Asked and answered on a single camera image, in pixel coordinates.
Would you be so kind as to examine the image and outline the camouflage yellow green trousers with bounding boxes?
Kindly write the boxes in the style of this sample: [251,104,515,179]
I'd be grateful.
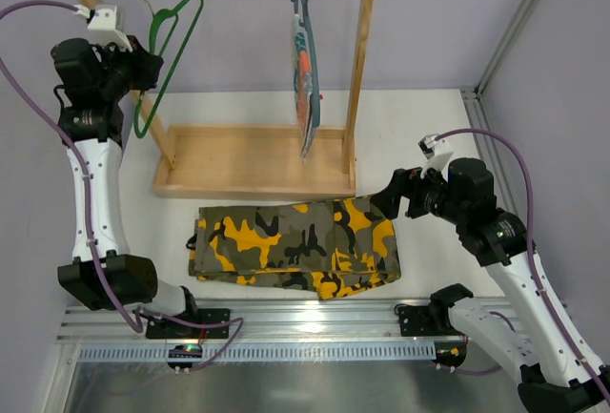
[187,196,401,300]

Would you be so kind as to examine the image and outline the green clothes hanger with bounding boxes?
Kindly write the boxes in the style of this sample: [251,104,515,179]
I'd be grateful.
[132,0,205,140]

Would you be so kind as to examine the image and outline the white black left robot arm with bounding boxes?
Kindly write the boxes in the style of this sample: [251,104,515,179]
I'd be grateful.
[51,36,196,320]

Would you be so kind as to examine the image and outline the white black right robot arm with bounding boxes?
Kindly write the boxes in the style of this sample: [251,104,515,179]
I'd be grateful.
[371,158,609,412]

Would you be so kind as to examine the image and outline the blue-grey clothes hanger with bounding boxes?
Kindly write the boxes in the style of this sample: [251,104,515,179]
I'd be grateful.
[291,0,321,129]

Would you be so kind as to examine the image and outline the colourful printed cloth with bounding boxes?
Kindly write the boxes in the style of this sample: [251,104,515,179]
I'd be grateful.
[291,12,321,162]

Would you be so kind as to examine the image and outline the wooden clothes rack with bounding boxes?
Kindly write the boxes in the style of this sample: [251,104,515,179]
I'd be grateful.
[79,0,374,200]

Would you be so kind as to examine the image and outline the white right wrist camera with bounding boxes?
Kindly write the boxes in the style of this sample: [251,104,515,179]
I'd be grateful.
[418,134,454,177]

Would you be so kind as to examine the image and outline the aluminium corner frame profile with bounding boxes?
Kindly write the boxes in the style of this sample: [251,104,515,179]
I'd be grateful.
[460,0,540,213]

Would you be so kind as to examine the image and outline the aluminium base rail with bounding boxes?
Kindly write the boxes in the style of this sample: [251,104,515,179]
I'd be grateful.
[56,299,429,343]

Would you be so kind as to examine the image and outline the slotted grey cable duct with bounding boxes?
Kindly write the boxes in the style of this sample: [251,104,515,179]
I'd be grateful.
[77,341,437,364]

